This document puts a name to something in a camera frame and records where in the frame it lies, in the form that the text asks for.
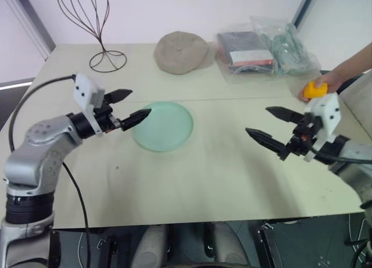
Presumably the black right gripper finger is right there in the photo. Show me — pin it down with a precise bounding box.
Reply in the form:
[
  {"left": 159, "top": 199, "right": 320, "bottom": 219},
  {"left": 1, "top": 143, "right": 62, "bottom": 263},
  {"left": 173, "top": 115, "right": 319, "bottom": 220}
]
[
  {"left": 266, "top": 106, "right": 306, "bottom": 124},
  {"left": 245, "top": 127, "right": 288, "bottom": 161}
]

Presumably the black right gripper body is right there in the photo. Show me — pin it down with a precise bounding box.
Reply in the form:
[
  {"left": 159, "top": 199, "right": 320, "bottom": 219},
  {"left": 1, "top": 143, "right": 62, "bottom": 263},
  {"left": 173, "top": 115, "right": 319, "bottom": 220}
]
[{"left": 286, "top": 112, "right": 322, "bottom": 158}]

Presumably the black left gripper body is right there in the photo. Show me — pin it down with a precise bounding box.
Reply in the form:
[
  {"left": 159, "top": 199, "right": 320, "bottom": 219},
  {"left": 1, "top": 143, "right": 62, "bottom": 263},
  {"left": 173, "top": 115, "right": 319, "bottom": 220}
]
[{"left": 92, "top": 101, "right": 123, "bottom": 134}]

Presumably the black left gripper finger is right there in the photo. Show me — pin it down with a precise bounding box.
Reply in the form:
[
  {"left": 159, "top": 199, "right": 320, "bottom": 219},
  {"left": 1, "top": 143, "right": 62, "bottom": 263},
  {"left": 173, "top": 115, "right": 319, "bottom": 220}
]
[
  {"left": 104, "top": 88, "right": 134, "bottom": 105},
  {"left": 120, "top": 107, "right": 152, "bottom": 132}
]

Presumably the yellow round object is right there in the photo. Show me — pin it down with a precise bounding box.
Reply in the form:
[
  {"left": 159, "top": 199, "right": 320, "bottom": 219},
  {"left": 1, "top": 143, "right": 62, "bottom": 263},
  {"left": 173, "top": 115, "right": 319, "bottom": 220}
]
[{"left": 303, "top": 81, "right": 329, "bottom": 100}]

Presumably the light green glass plate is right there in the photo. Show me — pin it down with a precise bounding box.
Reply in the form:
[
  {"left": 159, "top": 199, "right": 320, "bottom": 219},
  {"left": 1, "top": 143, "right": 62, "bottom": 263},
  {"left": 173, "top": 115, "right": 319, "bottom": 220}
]
[{"left": 131, "top": 101, "right": 194, "bottom": 152}]

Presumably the person's bare hand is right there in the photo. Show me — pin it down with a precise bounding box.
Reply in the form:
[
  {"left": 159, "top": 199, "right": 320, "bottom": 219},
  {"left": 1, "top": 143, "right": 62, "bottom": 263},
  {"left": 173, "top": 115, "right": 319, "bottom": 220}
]
[{"left": 298, "top": 72, "right": 344, "bottom": 102}]

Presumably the clear bag with black items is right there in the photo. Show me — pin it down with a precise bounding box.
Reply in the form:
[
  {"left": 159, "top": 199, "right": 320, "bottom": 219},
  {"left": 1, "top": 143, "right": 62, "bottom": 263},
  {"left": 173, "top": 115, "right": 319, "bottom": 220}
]
[{"left": 214, "top": 23, "right": 280, "bottom": 84}]

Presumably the beige flat cap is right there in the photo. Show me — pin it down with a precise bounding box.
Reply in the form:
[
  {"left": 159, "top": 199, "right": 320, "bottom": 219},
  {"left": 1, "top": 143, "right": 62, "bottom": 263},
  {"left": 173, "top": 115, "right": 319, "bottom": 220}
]
[{"left": 153, "top": 31, "right": 210, "bottom": 76}]

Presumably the grey rounded robot leg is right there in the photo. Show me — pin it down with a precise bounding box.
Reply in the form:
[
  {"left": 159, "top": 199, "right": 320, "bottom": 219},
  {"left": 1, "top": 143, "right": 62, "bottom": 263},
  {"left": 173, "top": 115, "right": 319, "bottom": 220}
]
[
  {"left": 213, "top": 221, "right": 254, "bottom": 268},
  {"left": 135, "top": 224, "right": 170, "bottom": 268}
]

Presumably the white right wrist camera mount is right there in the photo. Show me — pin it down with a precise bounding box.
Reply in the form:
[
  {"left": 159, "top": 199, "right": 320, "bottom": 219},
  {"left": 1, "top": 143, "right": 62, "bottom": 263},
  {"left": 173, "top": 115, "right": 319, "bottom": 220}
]
[{"left": 303, "top": 92, "right": 341, "bottom": 162}]

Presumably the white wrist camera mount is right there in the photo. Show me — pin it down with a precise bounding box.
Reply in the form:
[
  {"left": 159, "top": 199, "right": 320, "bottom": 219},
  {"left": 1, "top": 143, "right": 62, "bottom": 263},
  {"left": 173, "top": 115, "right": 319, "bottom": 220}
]
[
  {"left": 303, "top": 92, "right": 341, "bottom": 162},
  {"left": 72, "top": 73, "right": 106, "bottom": 138}
]

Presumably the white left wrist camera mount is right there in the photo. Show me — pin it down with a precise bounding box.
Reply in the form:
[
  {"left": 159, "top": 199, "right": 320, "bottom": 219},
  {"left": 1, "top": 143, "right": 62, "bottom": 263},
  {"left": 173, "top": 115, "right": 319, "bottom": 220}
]
[{"left": 72, "top": 73, "right": 106, "bottom": 138}]

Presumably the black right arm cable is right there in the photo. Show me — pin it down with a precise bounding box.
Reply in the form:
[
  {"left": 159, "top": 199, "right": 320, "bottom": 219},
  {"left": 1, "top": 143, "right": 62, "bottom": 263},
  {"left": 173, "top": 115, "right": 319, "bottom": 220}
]
[{"left": 308, "top": 142, "right": 372, "bottom": 165}]

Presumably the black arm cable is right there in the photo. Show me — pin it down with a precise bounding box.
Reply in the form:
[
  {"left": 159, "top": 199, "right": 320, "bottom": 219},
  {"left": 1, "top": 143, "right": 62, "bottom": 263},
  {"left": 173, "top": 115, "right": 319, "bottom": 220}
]
[
  {"left": 308, "top": 142, "right": 372, "bottom": 165},
  {"left": 8, "top": 74, "right": 90, "bottom": 268}
]

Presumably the dark wire hat stand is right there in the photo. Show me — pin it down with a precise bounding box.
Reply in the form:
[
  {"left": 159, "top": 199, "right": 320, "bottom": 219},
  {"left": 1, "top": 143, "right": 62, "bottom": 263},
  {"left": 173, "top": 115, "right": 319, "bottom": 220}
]
[{"left": 56, "top": 0, "right": 128, "bottom": 73}]

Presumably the clear bag with green cords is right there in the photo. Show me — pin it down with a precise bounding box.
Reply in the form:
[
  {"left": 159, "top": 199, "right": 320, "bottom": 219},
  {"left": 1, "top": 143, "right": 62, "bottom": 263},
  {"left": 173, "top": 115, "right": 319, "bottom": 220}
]
[{"left": 249, "top": 15, "right": 322, "bottom": 78}]

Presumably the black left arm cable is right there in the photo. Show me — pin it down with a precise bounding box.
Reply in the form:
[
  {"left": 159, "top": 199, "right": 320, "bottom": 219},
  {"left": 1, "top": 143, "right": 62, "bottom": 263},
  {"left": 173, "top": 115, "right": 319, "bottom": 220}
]
[{"left": 8, "top": 74, "right": 90, "bottom": 268}]

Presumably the black metal frame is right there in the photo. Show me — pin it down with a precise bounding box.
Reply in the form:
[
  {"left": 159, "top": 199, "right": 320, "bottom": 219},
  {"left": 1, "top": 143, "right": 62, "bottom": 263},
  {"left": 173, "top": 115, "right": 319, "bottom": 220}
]
[{"left": 255, "top": 220, "right": 303, "bottom": 268}]

